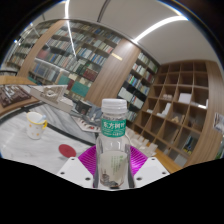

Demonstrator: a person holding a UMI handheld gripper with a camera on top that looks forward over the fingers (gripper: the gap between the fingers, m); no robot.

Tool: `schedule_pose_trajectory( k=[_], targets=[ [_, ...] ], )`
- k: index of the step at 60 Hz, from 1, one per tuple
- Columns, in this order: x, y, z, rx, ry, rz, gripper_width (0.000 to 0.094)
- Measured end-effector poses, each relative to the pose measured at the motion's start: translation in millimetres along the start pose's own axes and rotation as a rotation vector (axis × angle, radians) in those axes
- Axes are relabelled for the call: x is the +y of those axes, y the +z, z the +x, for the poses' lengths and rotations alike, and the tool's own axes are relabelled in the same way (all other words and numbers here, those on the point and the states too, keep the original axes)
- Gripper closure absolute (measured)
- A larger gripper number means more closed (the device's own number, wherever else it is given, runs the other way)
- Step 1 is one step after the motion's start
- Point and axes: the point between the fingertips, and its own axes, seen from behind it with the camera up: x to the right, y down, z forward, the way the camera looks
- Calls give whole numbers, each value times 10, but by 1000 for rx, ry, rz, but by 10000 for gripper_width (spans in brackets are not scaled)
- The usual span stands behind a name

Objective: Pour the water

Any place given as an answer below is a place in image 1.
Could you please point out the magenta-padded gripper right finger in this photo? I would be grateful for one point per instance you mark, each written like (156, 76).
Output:
(151, 169)

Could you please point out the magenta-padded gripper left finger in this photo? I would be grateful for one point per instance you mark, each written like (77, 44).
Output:
(74, 170)

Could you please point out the clear green-labelled drink bottle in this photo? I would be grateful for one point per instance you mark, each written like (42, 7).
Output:
(113, 133)

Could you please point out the curved wooden slat bench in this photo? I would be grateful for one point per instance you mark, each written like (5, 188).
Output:
(166, 160)
(10, 80)

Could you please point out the flat round red coaster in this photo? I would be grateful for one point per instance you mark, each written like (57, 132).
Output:
(67, 150)

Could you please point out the white multi-building architectural model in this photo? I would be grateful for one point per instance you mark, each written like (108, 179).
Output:
(140, 140)

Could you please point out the white spoon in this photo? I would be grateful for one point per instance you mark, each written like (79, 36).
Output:
(41, 118)

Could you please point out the wooden cubby shelf unit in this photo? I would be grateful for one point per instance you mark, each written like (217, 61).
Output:
(180, 113)

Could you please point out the dark grey architectural model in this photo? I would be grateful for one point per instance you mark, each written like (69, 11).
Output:
(85, 107)

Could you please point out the white stepped architectural model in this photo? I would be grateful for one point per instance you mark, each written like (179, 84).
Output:
(50, 95)

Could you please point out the narrow bookshelf full of books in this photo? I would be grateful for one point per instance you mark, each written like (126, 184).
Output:
(136, 90)

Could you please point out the wide bookshelf full of books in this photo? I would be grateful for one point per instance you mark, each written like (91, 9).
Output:
(73, 56)

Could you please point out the ceiling light strip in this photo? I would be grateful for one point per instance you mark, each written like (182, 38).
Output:
(160, 27)

